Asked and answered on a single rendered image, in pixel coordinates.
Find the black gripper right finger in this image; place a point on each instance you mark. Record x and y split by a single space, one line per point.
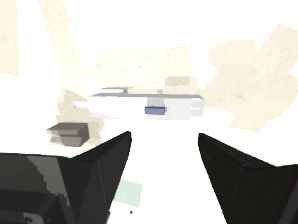
249 190

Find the white and pale yellow cylinder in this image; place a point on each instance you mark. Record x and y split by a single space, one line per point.
80 104

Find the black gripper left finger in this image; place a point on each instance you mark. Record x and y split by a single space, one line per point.
85 184

